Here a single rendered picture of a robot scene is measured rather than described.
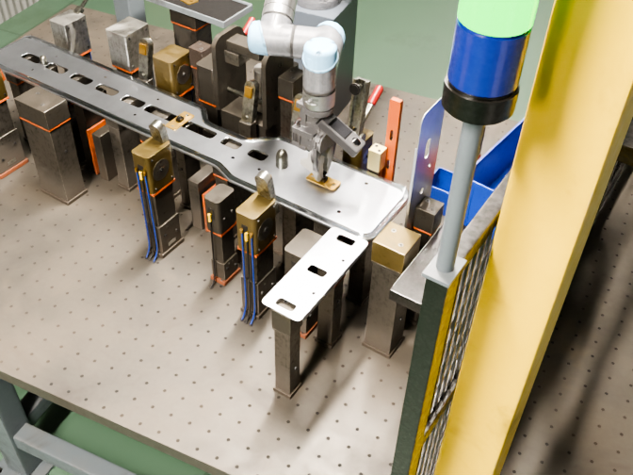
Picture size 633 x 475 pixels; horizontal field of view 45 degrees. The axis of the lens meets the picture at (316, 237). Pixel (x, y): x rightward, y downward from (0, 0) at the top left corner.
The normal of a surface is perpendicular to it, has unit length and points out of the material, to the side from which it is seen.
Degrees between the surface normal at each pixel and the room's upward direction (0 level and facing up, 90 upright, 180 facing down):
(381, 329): 90
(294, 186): 0
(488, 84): 90
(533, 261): 90
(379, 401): 0
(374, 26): 0
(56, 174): 90
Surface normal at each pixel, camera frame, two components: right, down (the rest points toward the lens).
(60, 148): 0.84, 0.39
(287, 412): 0.03, -0.73
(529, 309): -0.54, 0.56
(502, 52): 0.11, 0.68
